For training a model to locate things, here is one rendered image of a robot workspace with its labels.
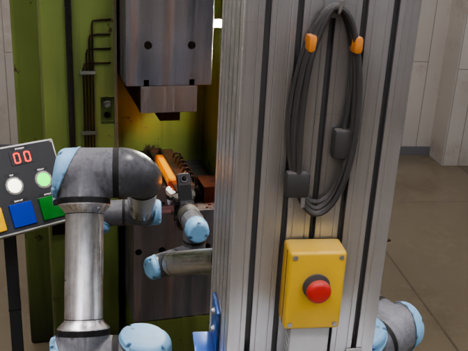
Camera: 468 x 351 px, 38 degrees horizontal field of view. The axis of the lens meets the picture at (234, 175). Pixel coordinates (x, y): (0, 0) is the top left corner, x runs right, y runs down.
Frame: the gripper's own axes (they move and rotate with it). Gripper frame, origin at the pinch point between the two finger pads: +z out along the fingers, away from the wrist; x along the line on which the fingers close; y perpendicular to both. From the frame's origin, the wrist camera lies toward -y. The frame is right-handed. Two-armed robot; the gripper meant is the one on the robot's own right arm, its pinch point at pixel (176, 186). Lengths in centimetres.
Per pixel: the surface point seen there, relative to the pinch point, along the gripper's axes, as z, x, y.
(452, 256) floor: 102, 199, 100
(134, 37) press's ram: 3, -15, -53
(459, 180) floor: 223, 283, 100
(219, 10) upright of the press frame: 33, 22, -58
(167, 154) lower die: 37.9, 4.2, 0.8
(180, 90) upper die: 2.7, 1.4, -34.8
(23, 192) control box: -13, -53, -6
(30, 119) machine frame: 61, -49, -9
